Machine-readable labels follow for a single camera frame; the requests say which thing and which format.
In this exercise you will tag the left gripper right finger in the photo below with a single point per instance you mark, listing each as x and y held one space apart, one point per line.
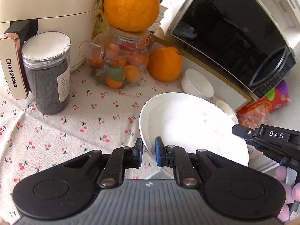
189 169

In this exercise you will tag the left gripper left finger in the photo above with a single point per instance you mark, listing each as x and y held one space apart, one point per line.
107 170

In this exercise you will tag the plain white plate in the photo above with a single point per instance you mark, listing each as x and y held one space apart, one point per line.
192 123

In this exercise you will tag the white straight-sided bowl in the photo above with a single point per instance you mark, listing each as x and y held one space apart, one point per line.
194 83

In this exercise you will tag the red snack package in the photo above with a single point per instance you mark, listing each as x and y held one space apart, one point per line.
275 99

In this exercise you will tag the cherry print tablecloth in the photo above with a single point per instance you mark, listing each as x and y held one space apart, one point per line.
95 118

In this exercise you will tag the cream bowl far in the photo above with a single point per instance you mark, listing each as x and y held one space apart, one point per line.
228 110

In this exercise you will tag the white wooden-edged stand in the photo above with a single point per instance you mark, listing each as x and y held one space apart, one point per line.
224 86

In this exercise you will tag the large orange on table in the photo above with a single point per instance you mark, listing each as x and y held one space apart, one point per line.
165 64

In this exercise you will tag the glass teapot with fruit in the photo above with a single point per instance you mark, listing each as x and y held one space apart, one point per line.
116 59

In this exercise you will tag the black microwave oven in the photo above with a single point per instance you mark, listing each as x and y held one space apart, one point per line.
240 37

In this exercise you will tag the clear jar dark contents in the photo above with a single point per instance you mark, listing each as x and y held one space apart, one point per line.
46 60

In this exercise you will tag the large orange on teapot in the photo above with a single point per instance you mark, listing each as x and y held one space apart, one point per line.
131 15

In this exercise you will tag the cream Changhong air fryer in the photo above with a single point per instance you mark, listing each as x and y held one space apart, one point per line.
22 19

